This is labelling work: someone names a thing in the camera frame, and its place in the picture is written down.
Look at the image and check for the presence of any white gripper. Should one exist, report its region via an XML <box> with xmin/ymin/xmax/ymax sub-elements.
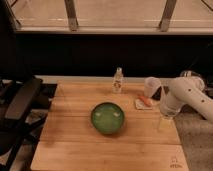
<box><xmin>159</xmin><ymin>92</ymin><xmax>182</xmax><ymax>118</ymax></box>

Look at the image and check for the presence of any orange pepper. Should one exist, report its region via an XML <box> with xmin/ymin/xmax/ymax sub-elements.
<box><xmin>139</xmin><ymin>95</ymin><xmax>152</xmax><ymax>107</ymax></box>

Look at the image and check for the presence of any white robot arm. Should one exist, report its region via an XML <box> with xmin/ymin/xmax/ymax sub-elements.
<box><xmin>159</xmin><ymin>70</ymin><xmax>213</xmax><ymax>123</ymax></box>

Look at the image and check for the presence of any wooden cutting board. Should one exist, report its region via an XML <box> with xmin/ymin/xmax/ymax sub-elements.
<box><xmin>31</xmin><ymin>82</ymin><xmax>189</xmax><ymax>171</ymax></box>

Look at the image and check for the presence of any clear glass bottle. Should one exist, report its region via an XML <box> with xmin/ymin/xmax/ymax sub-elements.
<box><xmin>113</xmin><ymin>67</ymin><xmax>123</xmax><ymax>93</ymax></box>

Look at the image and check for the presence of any green bowl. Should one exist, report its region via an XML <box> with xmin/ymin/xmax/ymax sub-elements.
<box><xmin>91</xmin><ymin>102</ymin><xmax>125</xmax><ymax>134</ymax></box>

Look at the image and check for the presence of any black office chair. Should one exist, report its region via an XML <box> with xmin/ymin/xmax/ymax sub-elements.
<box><xmin>0</xmin><ymin>78</ymin><xmax>51</xmax><ymax>171</ymax></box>

